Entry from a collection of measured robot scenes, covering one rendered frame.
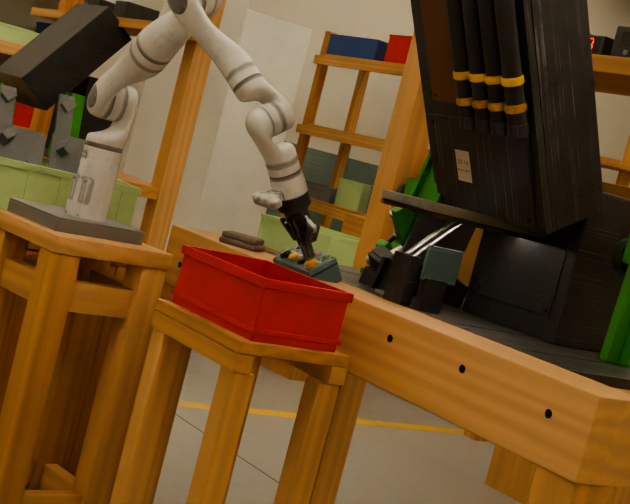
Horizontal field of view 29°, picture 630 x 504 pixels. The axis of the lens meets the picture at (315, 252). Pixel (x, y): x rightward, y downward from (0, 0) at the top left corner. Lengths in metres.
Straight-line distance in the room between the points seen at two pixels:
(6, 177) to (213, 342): 1.10
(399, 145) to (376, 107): 8.27
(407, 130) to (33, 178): 1.03
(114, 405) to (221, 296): 0.69
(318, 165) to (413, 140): 7.96
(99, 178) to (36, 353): 0.44
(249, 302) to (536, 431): 0.58
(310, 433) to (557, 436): 0.54
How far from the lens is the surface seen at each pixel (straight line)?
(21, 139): 3.55
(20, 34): 9.38
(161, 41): 2.75
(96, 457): 3.00
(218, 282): 2.38
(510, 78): 2.40
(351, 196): 9.50
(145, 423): 2.53
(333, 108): 11.44
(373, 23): 11.62
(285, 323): 2.30
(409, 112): 3.47
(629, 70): 2.78
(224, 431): 2.29
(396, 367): 2.39
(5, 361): 3.25
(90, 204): 2.93
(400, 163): 3.45
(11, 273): 2.96
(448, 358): 2.29
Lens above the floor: 1.15
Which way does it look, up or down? 4 degrees down
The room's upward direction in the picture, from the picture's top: 14 degrees clockwise
